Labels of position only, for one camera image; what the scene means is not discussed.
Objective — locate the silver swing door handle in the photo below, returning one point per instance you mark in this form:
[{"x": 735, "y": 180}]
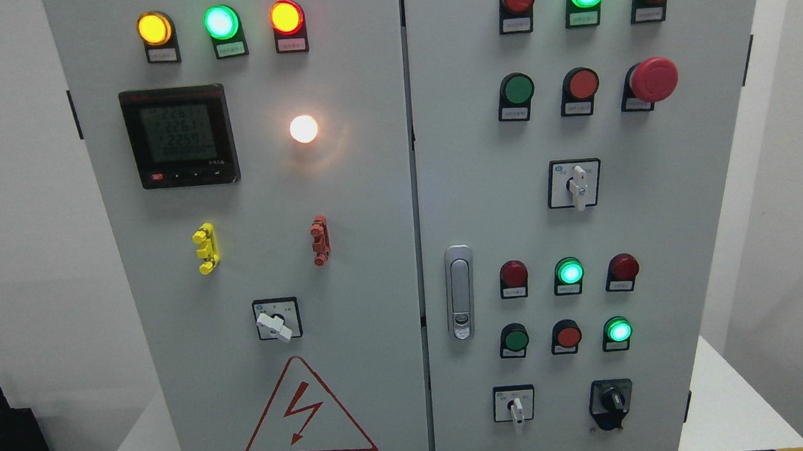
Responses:
[{"x": 459, "y": 288}]

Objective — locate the grey electrical control cabinet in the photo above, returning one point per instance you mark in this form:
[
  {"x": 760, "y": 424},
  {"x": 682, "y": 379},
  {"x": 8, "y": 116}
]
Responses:
[{"x": 416, "y": 153}]

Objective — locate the red terminal connector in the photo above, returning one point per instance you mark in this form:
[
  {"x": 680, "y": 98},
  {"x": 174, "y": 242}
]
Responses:
[{"x": 320, "y": 240}]

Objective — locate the dark red lamp middle left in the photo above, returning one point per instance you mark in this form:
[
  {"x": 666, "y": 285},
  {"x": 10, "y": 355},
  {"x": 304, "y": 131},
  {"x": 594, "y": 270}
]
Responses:
[{"x": 513, "y": 274}]

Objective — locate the dark red lamp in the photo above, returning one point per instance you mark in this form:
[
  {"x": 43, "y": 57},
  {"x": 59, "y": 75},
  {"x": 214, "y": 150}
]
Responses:
[
  {"x": 513, "y": 274},
  {"x": 623, "y": 267}
]

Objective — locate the white lit indicator lamp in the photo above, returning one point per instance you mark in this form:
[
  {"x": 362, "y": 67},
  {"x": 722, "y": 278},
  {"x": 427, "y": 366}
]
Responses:
[{"x": 304, "y": 129}]

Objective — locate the green lit lamp middle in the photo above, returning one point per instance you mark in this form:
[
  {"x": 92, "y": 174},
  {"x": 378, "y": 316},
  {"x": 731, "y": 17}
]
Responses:
[{"x": 569, "y": 271}]

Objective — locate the green push button upper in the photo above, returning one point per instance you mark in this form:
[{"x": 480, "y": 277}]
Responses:
[{"x": 516, "y": 89}]

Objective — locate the yellow terminal connector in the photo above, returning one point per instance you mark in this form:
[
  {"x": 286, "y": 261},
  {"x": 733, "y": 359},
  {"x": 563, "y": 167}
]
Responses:
[{"x": 207, "y": 251}]

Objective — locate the red push button lower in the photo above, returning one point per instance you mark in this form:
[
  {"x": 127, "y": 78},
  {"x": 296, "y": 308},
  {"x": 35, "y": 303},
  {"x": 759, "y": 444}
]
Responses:
[{"x": 566, "y": 337}]

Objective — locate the red push button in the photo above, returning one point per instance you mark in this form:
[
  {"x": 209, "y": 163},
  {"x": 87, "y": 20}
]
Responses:
[
  {"x": 580, "y": 84},
  {"x": 566, "y": 337}
]

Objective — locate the dark red lamp middle right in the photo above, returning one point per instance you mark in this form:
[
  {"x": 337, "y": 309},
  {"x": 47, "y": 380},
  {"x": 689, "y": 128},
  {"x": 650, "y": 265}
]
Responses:
[{"x": 623, "y": 267}]

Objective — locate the red push button upper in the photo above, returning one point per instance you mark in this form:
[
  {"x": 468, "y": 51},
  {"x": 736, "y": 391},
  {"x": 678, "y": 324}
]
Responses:
[{"x": 580, "y": 84}]

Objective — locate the red triangle electrical warning sticker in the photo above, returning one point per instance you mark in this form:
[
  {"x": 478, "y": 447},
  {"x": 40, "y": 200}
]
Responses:
[{"x": 303, "y": 414}]

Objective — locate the red lit indicator lamp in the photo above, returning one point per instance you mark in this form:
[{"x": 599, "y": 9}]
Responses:
[{"x": 286, "y": 17}]

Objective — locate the black digital power meter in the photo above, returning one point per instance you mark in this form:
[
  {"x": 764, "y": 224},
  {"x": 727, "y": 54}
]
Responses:
[{"x": 181, "y": 136}]

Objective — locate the green lit lamp lower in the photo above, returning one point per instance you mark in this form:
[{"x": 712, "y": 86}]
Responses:
[{"x": 617, "y": 329}]

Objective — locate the green indicator lamp top left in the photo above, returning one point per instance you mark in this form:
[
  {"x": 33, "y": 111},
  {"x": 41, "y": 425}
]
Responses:
[{"x": 221, "y": 22}]

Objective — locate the red emergency stop button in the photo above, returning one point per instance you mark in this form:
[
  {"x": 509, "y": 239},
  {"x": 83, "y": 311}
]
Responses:
[{"x": 653, "y": 79}]

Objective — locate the yellow indicator lamp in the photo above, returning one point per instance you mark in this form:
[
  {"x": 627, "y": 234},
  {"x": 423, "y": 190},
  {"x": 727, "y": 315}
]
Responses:
[{"x": 155, "y": 28}]

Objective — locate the white rotary switch left door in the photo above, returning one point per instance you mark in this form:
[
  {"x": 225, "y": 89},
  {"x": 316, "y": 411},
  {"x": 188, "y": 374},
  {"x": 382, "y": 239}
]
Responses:
[{"x": 278, "y": 319}]

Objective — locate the white rotary switch upper right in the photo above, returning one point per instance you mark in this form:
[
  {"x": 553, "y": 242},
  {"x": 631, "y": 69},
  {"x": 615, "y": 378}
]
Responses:
[{"x": 573, "y": 183}]

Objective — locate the white rotary switch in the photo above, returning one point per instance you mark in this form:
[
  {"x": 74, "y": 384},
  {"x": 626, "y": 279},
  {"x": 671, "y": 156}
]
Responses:
[
  {"x": 573, "y": 183},
  {"x": 513, "y": 404}
]

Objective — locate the white rotary switch lower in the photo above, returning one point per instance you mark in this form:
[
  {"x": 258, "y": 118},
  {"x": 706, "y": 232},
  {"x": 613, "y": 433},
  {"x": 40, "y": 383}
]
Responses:
[{"x": 513, "y": 404}]

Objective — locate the black rotary selector switch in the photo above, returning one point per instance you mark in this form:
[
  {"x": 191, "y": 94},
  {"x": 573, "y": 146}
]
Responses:
[{"x": 609, "y": 402}]

